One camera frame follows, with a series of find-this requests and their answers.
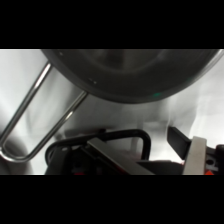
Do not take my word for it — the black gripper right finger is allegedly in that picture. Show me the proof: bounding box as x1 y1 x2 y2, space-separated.
167 125 224 175

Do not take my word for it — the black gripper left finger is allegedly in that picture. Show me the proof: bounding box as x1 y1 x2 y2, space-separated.
44 137 158 175

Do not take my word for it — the stainless steel pot with handle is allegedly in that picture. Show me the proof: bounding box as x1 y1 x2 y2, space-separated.
0 49 224 164

